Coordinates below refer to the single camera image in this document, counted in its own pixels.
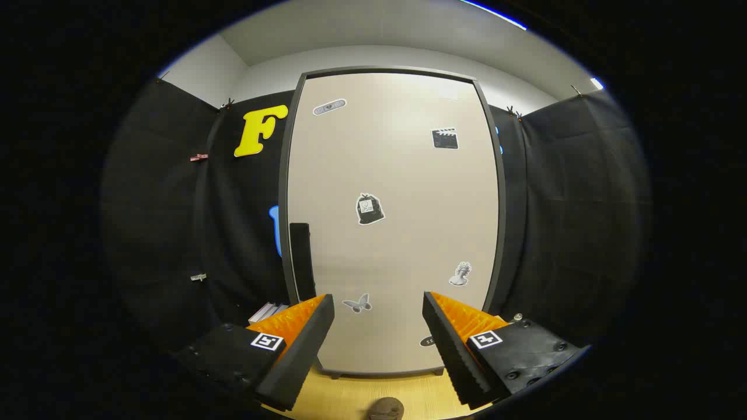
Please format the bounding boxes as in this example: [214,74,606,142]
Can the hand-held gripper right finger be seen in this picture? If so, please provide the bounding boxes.
[422,290,590,410]

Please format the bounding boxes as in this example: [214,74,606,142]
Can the brown fuzzy shoe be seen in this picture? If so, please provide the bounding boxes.
[366,397,405,420]

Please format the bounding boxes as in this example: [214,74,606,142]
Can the grey shoe cabinet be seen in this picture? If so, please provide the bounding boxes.
[278,65,507,380]

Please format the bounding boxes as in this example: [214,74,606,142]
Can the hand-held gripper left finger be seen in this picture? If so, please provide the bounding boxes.
[175,293,336,412]

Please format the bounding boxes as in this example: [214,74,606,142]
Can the black backdrop cloth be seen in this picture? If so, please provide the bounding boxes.
[100,77,651,351]

